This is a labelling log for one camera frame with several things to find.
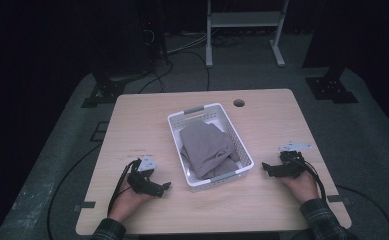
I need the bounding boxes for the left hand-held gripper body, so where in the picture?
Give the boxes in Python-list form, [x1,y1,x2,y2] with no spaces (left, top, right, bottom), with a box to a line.
[125,154,164,196]

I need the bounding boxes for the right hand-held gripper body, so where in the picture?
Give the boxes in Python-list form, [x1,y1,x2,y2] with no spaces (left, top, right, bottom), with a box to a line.
[274,141,314,179]

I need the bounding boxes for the white plastic basket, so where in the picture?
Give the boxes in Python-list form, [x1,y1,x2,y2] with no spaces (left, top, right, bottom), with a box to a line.
[167,102,255,193]

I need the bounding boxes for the grey pants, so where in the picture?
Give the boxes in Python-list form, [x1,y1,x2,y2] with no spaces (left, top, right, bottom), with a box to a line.
[179,120,241,180]

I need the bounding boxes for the person's left hand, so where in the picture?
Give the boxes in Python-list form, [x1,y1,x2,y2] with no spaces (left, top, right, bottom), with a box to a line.
[108,173,155,223]

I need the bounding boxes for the person's right hand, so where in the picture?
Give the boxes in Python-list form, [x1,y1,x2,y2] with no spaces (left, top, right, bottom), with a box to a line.
[277,169,321,205]

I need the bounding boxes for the grey tape strip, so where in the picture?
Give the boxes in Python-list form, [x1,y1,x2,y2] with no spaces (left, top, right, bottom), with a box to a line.
[73,201,97,213]
[326,194,352,205]

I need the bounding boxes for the black stand base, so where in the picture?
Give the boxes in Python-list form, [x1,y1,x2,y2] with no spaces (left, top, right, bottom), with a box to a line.
[305,66,359,104]
[81,71,127,109]

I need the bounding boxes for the white metal stand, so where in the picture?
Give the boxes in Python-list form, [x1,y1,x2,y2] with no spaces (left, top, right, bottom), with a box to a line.
[205,0,290,69]

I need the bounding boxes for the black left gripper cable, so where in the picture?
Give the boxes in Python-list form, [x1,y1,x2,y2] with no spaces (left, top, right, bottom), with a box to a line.
[106,159,141,218]

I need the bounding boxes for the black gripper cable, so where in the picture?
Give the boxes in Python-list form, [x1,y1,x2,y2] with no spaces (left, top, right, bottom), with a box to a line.
[295,159,327,202]
[106,159,141,218]

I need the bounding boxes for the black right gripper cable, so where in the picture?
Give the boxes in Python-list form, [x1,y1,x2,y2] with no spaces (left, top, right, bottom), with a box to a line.
[295,159,327,202]

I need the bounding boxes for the long black floor cable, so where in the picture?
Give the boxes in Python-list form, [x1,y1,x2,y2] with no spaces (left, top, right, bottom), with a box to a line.
[46,143,103,240]
[335,184,389,240]

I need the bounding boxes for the white floor cables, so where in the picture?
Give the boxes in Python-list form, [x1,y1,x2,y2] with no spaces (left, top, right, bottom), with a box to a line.
[166,32,209,55]

